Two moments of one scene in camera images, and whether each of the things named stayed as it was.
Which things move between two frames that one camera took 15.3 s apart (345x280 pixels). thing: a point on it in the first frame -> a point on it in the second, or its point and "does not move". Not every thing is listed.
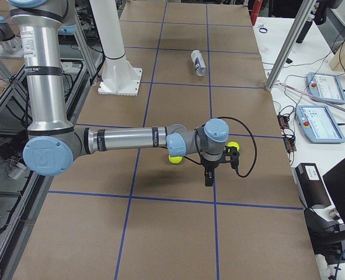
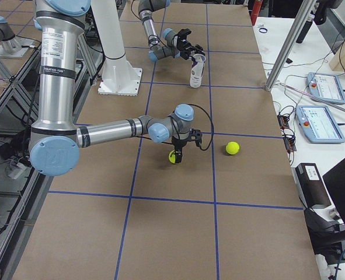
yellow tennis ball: x=234 y=144 does not move
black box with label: x=310 y=185 does not move
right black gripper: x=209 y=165 -> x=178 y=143
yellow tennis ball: x=175 y=160 does not move
